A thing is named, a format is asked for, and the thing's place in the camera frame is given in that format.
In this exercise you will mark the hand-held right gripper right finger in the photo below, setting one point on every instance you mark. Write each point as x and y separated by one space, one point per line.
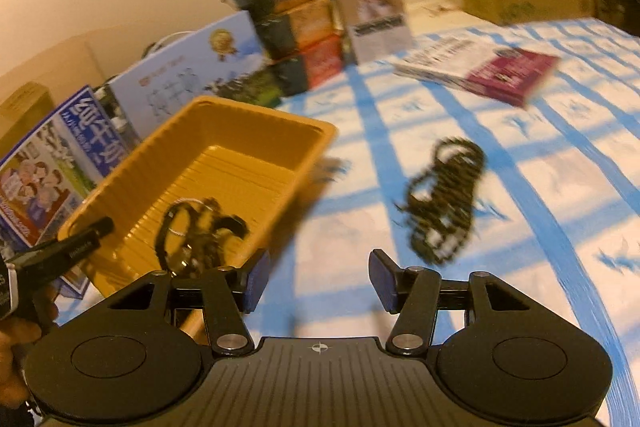
377 277

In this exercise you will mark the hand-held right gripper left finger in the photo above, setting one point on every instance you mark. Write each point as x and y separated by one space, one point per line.
257 279

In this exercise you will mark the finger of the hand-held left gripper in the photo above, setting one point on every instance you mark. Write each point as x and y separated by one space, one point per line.
82 238

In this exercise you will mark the brown wooden bead strand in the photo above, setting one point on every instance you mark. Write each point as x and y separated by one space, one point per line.
440 227

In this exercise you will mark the yellow plastic tray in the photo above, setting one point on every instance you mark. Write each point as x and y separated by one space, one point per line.
240 157

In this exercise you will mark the dark green bead strand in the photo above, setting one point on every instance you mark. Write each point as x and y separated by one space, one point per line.
460 157

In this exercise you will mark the person's left hand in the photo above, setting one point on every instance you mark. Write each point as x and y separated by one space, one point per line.
15 347

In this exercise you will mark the blue and white milk carton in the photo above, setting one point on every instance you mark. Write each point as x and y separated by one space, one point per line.
50 167

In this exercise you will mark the cow pattern box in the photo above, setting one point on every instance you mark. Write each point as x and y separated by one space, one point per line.
119 117

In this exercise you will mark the beige cardboard box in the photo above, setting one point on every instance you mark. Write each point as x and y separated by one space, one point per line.
50 57

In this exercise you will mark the large sky blue milk box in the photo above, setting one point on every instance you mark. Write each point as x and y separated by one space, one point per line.
200 67

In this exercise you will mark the blue checked bedsheet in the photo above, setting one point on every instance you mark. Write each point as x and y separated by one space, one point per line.
550 157

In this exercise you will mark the black and orange noodle bowl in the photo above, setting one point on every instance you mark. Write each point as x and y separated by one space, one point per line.
315 67

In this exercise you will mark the thick white and maroon book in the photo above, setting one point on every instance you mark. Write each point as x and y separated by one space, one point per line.
500 74

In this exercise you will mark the white tissue box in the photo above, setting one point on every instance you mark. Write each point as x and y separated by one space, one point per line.
375 22

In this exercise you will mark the black and yellow noodle bowl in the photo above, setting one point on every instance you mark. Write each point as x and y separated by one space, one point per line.
300 27

